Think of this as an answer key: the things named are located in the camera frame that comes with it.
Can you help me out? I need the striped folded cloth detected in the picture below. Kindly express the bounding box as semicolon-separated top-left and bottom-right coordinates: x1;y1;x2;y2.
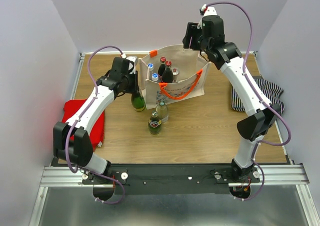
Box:
230;76;285;115

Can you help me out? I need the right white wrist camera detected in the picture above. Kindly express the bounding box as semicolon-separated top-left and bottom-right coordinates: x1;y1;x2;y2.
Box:
197;4;217;29

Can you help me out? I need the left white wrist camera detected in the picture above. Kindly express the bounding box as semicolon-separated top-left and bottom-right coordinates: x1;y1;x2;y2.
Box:
120;53;138;74

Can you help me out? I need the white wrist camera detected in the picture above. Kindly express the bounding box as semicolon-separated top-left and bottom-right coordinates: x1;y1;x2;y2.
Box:
120;53;138;74
197;4;217;29

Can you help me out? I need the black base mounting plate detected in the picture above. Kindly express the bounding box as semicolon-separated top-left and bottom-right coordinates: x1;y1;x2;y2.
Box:
84;164;260;197

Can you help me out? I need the red bull energy can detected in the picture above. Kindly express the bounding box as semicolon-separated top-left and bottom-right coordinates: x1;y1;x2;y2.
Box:
171;67;180;83

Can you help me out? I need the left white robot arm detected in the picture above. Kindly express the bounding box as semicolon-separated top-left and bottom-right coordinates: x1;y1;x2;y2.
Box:
53;56;139;184

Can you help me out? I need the clear plastic water bottle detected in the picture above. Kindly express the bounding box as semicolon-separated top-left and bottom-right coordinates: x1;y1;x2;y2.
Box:
147;63;154;77

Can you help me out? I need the beige canvas tote bag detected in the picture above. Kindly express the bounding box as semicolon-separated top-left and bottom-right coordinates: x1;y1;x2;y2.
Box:
138;45;211;109

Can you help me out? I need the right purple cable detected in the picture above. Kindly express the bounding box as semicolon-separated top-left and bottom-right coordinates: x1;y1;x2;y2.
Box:
199;1;292;202

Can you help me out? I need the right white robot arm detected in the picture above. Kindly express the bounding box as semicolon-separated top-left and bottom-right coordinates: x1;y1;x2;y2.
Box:
182;15;281;182

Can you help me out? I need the clear glass soda bottle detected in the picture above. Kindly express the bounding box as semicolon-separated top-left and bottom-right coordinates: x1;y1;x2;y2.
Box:
156;101;169;123

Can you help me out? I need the red folded cloth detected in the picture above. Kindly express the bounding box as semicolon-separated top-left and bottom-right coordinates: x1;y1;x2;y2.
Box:
61;99;105;151

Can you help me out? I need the green glass bottle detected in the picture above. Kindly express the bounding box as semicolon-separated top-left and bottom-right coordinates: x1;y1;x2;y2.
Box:
131;91;146;112

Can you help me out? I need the front green beer bottle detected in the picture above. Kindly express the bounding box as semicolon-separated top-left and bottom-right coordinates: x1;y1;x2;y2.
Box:
148;111;162;135

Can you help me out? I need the blue label water bottle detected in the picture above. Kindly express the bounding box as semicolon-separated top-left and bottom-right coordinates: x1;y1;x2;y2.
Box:
151;73;161;83

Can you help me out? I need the cola glass bottle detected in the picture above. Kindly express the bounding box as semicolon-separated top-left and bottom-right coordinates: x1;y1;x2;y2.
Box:
158;57;167;80
161;61;174;83

